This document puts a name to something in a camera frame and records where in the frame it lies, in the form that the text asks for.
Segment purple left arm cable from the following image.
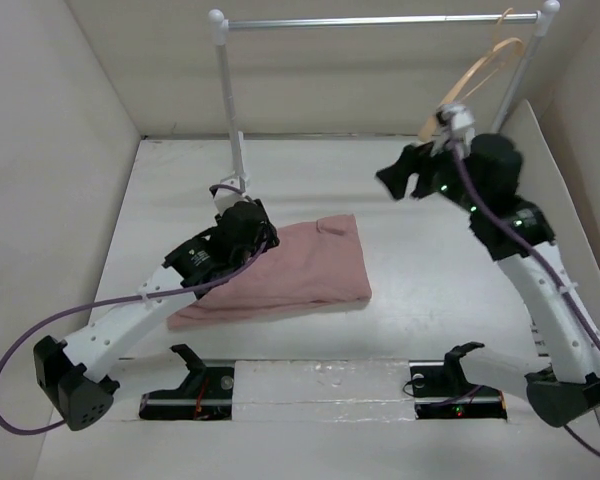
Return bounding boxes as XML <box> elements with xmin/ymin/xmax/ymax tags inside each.
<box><xmin>0</xmin><ymin>184</ymin><xmax>276</xmax><ymax>434</ymax></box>

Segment white clothes rack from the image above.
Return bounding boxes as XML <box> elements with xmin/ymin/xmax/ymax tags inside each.
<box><xmin>208</xmin><ymin>1</ymin><xmax>560</xmax><ymax>184</ymax></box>

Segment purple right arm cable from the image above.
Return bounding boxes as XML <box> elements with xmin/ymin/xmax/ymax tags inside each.
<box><xmin>449</xmin><ymin>139</ymin><xmax>600</xmax><ymax>462</ymax></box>

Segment beige wooden hanger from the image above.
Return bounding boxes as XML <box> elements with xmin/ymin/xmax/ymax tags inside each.
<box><xmin>417</xmin><ymin>7</ymin><xmax>525</xmax><ymax>143</ymax></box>

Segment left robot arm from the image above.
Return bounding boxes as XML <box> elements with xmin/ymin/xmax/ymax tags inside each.
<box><xmin>33</xmin><ymin>198</ymin><xmax>279</xmax><ymax>431</ymax></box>

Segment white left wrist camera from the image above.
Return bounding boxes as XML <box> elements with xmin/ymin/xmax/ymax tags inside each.
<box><xmin>209</xmin><ymin>176</ymin><xmax>251</xmax><ymax>215</ymax></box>

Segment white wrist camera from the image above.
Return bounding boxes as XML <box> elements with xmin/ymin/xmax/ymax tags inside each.
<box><xmin>434</xmin><ymin>103</ymin><xmax>475</xmax><ymax>154</ymax></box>
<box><xmin>209</xmin><ymin>176</ymin><xmax>251</xmax><ymax>215</ymax></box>

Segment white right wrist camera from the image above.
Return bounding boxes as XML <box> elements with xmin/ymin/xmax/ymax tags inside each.
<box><xmin>434</xmin><ymin>103</ymin><xmax>475</xmax><ymax>154</ymax></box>

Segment pink trousers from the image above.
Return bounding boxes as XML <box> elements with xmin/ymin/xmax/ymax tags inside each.
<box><xmin>167</xmin><ymin>214</ymin><xmax>372</xmax><ymax>331</ymax></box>

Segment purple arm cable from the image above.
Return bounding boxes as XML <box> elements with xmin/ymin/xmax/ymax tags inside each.
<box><xmin>0</xmin><ymin>184</ymin><xmax>276</xmax><ymax>434</ymax></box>
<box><xmin>449</xmin><ymin>139</ymin><xmax>600</xmax><ymax>462</ymax></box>

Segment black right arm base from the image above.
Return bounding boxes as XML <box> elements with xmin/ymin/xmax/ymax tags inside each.
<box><xmin>402</xmin><ymin>342</ymin><xmax>508</xmax><ymax>420</ymax></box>

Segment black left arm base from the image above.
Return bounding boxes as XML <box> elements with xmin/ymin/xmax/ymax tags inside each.
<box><xmin>138</xmin><ymin>344</ymin><xmax>235</xmax><ymax>421</ymax></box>

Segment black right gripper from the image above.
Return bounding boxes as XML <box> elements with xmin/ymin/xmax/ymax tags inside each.
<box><xmin>374</xmin><ymin>131</ymin><xmax>486</xmax><ymax>215</ymax></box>

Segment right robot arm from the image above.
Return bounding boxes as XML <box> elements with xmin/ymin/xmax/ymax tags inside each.
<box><xmin>376</xmin><ymin>134</ymin><xmax>600</xmax><ymax>428</ymax></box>

